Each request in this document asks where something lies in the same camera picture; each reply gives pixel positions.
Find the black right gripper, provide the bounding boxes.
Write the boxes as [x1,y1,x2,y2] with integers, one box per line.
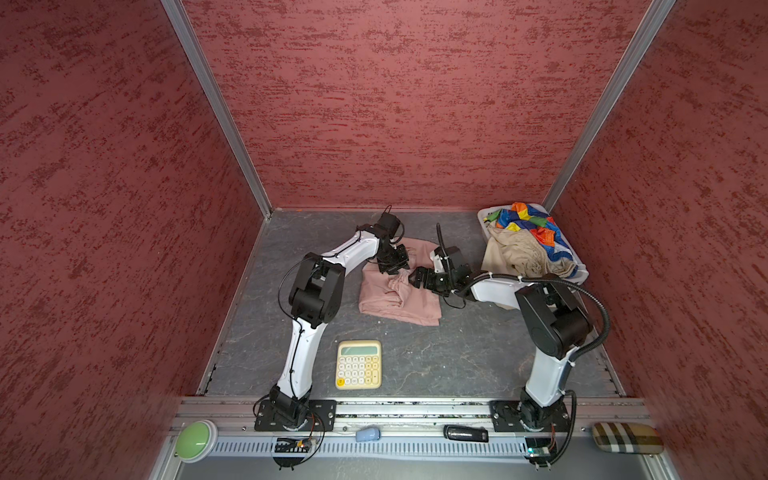
[406,267,456,297]

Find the pink shorts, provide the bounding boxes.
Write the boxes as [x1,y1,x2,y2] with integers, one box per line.
[358,238,442,327]

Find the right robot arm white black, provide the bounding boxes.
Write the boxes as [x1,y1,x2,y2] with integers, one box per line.
[408,267,592,432]

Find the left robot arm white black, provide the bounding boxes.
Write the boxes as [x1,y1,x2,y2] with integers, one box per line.
[266,224,408,431]

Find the beige shorts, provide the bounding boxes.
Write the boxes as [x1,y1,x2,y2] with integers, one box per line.
[481,226,588,284]

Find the multicolour striped shorts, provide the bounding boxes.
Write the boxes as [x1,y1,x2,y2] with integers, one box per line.
[484,201,577,280]

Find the yellow calculator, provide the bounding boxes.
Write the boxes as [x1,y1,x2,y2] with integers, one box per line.
[335,340,383,390]

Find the white plastic basket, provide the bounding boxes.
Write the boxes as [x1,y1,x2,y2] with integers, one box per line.
[476,203,589,286]

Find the small blue object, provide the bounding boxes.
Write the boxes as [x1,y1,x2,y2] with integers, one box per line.
[355,426,381,443]

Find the black usb stick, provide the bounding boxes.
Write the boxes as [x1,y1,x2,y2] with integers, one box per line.
[443,425,489,443]

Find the right circuit board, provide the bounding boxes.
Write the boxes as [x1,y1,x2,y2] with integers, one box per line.
[524,437,558,461]

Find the circuit board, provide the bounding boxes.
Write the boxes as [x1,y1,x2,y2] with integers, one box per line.
[274,437,313,455]
[524,437,558,461]

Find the left circuit board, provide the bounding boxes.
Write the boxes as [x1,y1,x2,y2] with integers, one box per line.
[274,437,313,455]

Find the plaid glasses case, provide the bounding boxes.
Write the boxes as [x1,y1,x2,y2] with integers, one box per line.
[591,422,664,455]

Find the green round button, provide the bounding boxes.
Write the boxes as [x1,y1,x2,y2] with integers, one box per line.
[175,420,218,463]

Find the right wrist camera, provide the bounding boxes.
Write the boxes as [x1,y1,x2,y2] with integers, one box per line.
[430,246,471,276]

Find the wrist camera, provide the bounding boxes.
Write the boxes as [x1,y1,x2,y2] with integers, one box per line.
[430,246,471,276]
[374,211,404,244]

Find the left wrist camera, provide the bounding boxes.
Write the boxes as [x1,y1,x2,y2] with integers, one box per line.
[374,211,404,244]

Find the black corrugated cable conduit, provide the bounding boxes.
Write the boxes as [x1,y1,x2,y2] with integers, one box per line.
[436,223,611,466]

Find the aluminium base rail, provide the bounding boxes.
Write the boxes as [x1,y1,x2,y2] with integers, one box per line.
[150,396,653,479]

